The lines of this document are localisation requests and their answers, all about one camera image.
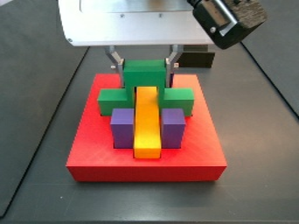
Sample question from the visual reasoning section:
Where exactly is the blue block right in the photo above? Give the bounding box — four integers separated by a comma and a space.
168, 73, 173, 88

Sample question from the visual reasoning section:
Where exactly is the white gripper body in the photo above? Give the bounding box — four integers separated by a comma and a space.
59, 0, 212, 46

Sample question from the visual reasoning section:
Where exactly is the green bridge-shaped object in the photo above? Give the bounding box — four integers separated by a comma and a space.
97, 59, 195, 116

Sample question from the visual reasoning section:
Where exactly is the purple block left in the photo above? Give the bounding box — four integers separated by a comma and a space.
109, 108, 135, 149

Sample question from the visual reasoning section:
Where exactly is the red base board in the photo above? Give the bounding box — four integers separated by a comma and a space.
67, 74, 227, 182

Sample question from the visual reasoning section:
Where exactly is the yellow long bar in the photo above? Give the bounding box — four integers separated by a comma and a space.
133, 87, 161, 159

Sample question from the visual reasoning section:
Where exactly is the purple block right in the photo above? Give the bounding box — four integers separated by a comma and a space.
161, 108, 186, 149

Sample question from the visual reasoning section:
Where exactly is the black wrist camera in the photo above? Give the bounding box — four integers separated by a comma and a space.
187, 0, 267, 49

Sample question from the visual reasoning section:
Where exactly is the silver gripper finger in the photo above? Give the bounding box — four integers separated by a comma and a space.
104, 45, 125, 87
164, 45, 183, 88

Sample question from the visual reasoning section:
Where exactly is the black fixture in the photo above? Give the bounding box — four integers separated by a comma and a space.
178, 45, 215, 68

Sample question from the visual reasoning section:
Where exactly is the purple block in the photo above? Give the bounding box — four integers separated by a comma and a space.
109, 108, 135, 149
161, 108, 186, 149

